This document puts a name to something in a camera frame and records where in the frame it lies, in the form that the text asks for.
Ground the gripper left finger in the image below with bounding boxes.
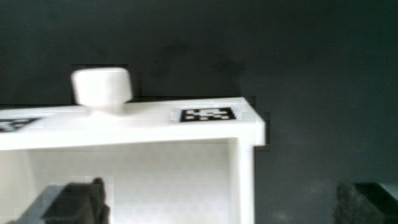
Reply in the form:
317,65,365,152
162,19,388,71
43,178,111,224

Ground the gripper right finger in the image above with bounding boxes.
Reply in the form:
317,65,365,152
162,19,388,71
336,182,398,224

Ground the white front drawer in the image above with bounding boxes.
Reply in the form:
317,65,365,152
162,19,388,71
0,68,265,224

